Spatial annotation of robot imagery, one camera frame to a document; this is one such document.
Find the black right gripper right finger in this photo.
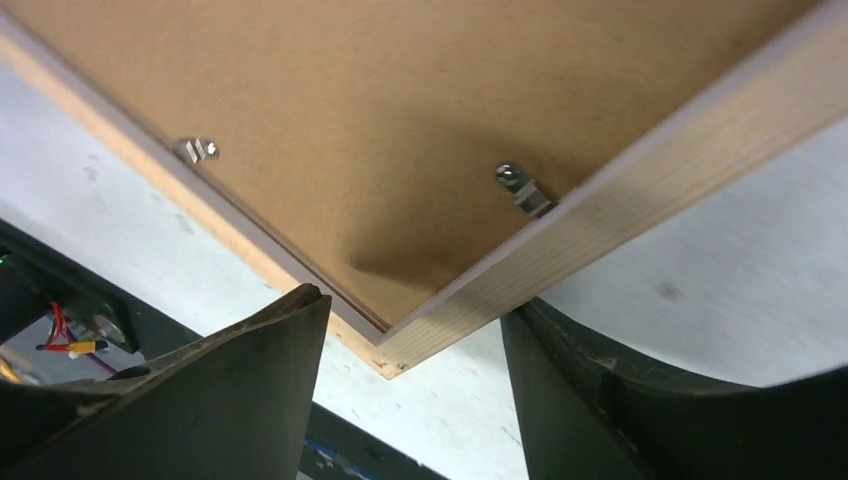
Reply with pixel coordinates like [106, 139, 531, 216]
[500, 299, 847, 479]

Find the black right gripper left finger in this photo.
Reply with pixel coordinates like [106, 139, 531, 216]
[1, 284, 331, 479]

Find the brown cardboard backing board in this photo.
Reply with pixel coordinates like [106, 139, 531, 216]
[1, 1, 812, 324]

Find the white wooden picture frame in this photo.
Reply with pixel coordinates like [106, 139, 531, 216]
[1, 1, 847, 378]

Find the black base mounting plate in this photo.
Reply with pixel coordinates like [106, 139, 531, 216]
[1, 223, 434, 479]

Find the metal turn clip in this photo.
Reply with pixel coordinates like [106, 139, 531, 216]
[495, 162, 554, 218]
[173, 137, 220, 165]

